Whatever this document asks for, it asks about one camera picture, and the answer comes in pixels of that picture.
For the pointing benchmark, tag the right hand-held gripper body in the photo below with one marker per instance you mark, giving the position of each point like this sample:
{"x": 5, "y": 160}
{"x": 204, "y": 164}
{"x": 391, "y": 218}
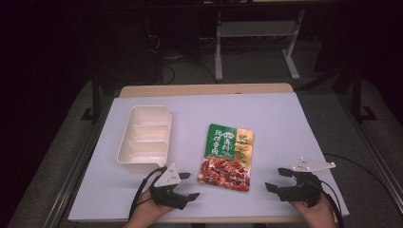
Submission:
{"x": 305, "y": 190}

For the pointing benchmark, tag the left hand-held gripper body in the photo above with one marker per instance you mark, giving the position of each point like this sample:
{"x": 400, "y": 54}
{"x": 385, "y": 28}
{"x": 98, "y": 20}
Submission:
{"x": 168, "y": 177}

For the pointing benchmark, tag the white divided plastic container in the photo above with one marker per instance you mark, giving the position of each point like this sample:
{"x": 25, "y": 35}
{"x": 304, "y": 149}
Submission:
{"x": 144, "y": 139}

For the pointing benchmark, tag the green seasoning packet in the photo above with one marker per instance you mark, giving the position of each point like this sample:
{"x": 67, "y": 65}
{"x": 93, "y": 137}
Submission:
{"x": 226, "y": 156}

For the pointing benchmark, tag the person's right hand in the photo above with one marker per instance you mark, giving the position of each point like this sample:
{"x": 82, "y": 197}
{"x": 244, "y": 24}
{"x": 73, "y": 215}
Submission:
{"x": 315, "y": 217}

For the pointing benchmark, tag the person's left hand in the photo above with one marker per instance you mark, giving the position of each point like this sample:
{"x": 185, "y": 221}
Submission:
{"x": 147, "y": 210}

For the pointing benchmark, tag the white table mat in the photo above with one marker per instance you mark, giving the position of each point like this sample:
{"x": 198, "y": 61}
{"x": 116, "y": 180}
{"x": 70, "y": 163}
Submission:
{"x": 278, "y": 126}

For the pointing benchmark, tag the black metal stand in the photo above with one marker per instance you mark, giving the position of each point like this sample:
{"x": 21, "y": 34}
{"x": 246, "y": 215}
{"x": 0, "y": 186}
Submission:
{"x": 95, "y": 101}
{"x": 358, "y": 95}

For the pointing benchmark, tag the white metal stand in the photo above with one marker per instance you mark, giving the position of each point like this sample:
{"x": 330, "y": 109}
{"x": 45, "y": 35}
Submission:
{"x": 256, "y": 29}

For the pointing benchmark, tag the metal frame rail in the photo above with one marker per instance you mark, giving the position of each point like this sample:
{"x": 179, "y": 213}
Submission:
{"x": 377, "y": 164}
{"x": 71, "y": 177}

